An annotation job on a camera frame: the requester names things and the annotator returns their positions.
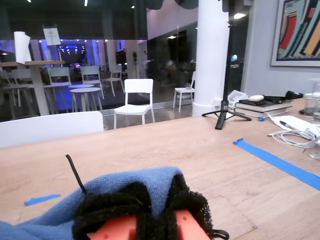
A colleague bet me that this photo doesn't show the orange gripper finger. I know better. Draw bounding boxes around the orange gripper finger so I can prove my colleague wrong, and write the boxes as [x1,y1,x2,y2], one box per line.
[159,173,215,240]
[71,181,157,240]

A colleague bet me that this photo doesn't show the blue printed T-shirt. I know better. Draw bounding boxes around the blue printed T-shirt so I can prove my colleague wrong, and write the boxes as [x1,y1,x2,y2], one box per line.
[0,166,188,240]

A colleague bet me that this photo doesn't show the black zip tie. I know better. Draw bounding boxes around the black zip tie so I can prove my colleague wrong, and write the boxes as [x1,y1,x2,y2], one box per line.
[65,154,88,198]

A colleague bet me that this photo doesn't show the short blue tape piece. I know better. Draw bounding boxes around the short blue tape piece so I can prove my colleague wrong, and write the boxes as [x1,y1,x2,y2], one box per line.
[24,193,61,207]

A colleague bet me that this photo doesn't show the white plastic chair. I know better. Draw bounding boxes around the white plastic chair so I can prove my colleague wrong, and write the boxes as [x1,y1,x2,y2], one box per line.
[173,71,197,113]
[101,64,125,97]
[79,65,105,100]
[113,78,156,130]
[46,66,73,87]
[0,111,105,148]

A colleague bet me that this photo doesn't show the long blue tape strip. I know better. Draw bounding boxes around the long blue tape strip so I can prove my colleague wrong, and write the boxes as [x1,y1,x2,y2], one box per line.
[232,137,320,192]

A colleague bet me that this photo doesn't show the round white stool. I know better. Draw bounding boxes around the round white stool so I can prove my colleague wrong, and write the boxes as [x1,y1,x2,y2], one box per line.
[69,87,104,113]
[67,84,95,90]

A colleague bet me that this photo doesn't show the dark hardcover book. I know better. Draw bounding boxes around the dark hardcover book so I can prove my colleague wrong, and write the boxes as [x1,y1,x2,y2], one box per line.
[234,106,293,118]
[234,99,294,112]

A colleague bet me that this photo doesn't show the clear plastic bag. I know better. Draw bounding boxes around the clear plastic bag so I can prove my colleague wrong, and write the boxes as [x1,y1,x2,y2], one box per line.
[227,89,250,107]

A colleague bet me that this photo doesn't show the black marker pen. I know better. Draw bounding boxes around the black marker pen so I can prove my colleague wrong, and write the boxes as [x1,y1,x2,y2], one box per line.
[279,120,298,131]

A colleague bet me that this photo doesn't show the high table with white leg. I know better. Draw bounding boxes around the high table with white leg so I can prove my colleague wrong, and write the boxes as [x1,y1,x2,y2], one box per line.
[0,59,66,117]

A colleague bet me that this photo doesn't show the clear drinking glass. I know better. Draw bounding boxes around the clear drinking glass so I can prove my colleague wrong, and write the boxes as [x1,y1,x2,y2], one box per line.
[308,142,320,159]

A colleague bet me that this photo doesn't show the white paper sheet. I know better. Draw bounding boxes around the white paper sheet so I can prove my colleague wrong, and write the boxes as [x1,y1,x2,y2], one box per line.
[265,113,320,138]

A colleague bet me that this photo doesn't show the small black table tripod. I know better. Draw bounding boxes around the small black table tripod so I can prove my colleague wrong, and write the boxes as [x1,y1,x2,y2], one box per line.
[201,21,253,131]

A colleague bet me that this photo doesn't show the black headphones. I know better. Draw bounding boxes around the black headphones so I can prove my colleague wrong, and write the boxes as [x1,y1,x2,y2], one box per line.
[263,90,305,104]

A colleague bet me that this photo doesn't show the clear glass jar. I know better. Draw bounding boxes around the clear glass jar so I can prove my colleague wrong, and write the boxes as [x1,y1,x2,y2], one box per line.
[303,78,320,125]

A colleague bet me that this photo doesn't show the white round column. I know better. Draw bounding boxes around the white round column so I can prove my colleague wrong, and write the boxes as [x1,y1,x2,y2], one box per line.
[191,0,231,118]

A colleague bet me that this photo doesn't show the paper sign on glass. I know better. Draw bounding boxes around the paper sign on glass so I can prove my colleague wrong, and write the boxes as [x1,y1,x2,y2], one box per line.
[42,26,62,47]

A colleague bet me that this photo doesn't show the white paper towel roll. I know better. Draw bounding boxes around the white paper towel roll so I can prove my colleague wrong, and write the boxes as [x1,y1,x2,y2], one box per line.
[13,31,32,65]

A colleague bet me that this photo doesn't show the framed striped colourful painting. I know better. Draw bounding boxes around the framed striped colourful painting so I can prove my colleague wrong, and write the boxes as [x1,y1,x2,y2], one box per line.
[270,0,320,68]

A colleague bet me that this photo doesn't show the white coiled cable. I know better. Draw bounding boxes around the white coiled cable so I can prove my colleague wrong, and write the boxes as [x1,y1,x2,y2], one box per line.
[266,129,320,149]

